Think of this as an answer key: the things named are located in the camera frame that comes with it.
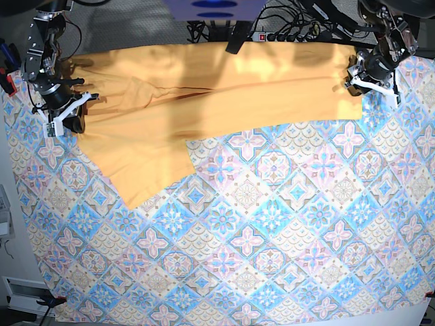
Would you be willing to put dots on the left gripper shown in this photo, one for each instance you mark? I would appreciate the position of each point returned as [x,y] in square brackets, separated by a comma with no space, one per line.
[369,67]

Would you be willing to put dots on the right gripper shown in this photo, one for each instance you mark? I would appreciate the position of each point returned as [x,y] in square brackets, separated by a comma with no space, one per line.
[57,98]

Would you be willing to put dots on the yellow T-shirt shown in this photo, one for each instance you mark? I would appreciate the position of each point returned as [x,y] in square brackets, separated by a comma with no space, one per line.
[153,99]

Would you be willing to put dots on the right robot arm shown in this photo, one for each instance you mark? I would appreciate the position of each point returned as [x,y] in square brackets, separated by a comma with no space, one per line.
[42,65]

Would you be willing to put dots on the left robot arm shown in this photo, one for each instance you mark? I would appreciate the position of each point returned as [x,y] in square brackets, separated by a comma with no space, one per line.
[395,39]

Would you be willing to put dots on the red clamp left upper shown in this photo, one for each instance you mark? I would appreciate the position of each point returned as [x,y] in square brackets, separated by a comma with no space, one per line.
[7,83]

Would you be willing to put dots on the white power strip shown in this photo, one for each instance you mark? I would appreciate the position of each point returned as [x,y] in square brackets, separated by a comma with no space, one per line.
[281,37]

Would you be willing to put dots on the patterned blue tablecloth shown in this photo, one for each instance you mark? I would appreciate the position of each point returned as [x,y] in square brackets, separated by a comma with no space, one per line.
[285,224]

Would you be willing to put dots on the white box left lower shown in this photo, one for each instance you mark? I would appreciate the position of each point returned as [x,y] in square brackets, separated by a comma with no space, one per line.
[22,295]

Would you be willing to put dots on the red clamp right lower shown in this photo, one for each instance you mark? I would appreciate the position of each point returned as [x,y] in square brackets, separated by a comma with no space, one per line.
[430,294]

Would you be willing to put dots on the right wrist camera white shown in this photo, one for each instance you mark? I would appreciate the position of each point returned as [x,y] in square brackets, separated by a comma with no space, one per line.
[53,129]

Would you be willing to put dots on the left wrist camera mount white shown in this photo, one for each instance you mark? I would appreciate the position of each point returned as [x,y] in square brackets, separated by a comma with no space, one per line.
[391,93]

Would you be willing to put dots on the blue handled tool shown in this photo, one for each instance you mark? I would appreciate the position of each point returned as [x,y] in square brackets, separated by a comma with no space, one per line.
[11,53]

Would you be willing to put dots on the black mount post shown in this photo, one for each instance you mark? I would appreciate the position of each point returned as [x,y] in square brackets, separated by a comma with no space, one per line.
[238,36]

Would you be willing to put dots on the grey camera mount plate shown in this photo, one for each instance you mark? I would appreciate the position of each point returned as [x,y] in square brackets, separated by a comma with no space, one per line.
[190,10]

